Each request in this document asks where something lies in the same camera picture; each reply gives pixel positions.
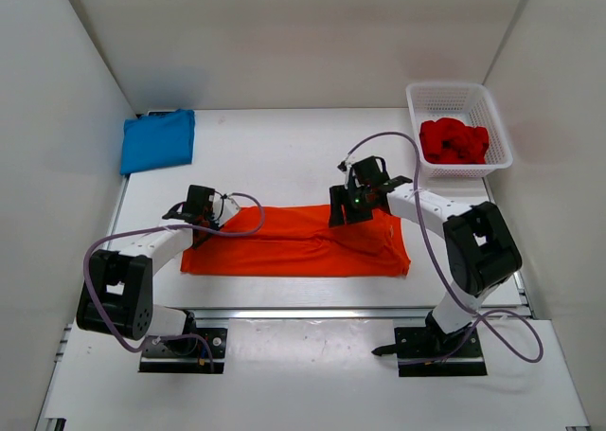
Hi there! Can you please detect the orange t shirt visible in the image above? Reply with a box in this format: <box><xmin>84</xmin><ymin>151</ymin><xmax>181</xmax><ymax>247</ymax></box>
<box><xmin>181</xmin><ymin>205</ymin><xmax>411</xmax><ymax>278</ymax></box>

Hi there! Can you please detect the blue t shirt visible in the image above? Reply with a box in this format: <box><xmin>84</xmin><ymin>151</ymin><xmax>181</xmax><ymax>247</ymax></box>
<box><xmin>120</xmin><ymin>109</ymin><xmax>195</xmax><ymax>175</ymax></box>

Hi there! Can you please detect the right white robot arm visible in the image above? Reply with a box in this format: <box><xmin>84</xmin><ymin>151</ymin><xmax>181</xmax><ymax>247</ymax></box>
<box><xmin>329</xmin><ymin>156</ymin><xmax>522</xmax><ymax>338</ymax></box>

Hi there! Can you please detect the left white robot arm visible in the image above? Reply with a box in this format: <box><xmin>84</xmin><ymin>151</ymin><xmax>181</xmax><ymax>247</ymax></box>
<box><xmin>76</xmin><ymin>185</ymin><xmax>219</xmax><ymax>341</ymax></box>

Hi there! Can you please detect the red t shirt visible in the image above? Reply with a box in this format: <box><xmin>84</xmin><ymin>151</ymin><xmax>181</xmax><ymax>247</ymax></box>
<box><xmin>419</xmin><ymin>117</ymin><xmax>490</xmax><ymax>165</ymax></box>

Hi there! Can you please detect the white plastic basket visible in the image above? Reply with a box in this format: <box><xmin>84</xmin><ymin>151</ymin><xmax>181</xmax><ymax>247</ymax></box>
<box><xmin>406</xmin><ymin>81</ymin><xmax>512</xmax><ymax>178</ymax></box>

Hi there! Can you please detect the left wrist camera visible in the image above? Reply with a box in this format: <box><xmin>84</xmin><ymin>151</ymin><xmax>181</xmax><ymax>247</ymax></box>
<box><xmin>215</xmin><ymin>194</ymin><xmax>241</xmax><ymax>225</ymax></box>

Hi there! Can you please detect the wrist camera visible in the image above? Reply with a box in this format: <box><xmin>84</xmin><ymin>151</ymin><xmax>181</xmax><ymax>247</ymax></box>
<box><xmin>337</xmin><ymin>158</ymin><xmax>356</xmax><ymax>188</ymax></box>
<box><xmin>215</xmin><ymin>194</ymin><xmax>241</xmax><ymax>225</ymax></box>

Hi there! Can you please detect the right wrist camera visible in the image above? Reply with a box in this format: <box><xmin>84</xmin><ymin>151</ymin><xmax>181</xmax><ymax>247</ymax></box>
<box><xmin>337</xmin><ymin>158</ymin><xmax>356</xmax><ymax>188</ymax></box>

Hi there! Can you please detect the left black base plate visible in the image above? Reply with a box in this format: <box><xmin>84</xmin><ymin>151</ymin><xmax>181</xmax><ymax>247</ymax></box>
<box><xmin>138</xmin><ymin>327</ymin><xmax>228</xmax><ymax>374</ymax></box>

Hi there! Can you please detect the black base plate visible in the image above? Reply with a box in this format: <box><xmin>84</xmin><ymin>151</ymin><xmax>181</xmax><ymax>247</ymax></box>
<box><xmin>138</xmin><ymin>327</ymin><xmax>228</xmax><ymax>374</ymax></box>
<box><xmin>371</xmin><ymin>327</ymin><xmax>488</xmax><ymax>378</ymax></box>

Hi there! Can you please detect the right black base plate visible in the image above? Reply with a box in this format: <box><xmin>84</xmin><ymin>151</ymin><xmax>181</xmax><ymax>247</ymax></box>
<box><xmin>371</xmin><ymin>327</ymin><xmax>488</xmax><ymax>378</ymax></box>

